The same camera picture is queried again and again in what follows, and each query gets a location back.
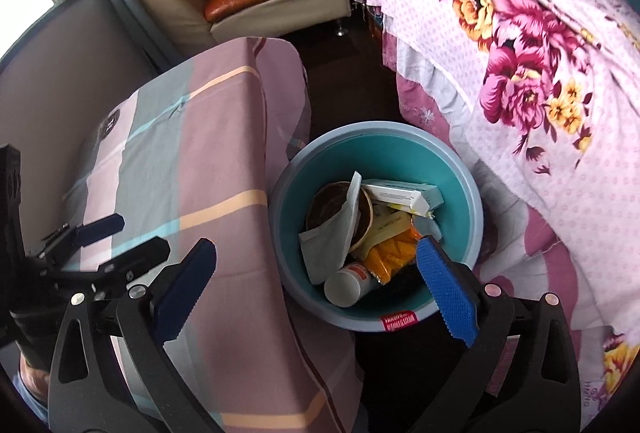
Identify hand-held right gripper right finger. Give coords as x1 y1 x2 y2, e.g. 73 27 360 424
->
414 235 583 433

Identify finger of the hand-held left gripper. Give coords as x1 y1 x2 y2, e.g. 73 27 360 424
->
37 213 126 264
50 235 172 294

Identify teal plastic bin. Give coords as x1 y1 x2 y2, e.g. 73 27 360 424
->
267 120 485 333

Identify cream snack packet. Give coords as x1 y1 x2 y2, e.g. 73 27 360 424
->
357 203 416 259

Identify orange snack packet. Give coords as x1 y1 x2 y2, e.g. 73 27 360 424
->
364 228 426 286

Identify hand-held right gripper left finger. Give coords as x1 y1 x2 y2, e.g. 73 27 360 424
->
47 238 218 433

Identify person's left forearm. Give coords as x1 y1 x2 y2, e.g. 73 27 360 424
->
12 355 53 419

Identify white paper cup blue rim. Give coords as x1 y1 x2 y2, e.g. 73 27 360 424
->
324 263 382 309

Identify white tissue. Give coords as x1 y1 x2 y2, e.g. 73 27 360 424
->
299 170 363 285

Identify pink grey checked tablecloth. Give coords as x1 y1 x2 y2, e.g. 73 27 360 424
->
60 37 366 433

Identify white medicine box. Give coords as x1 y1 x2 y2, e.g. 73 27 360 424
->
361 180 445 218

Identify pink floral blanket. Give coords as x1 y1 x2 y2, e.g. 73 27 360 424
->
347 0 640 414

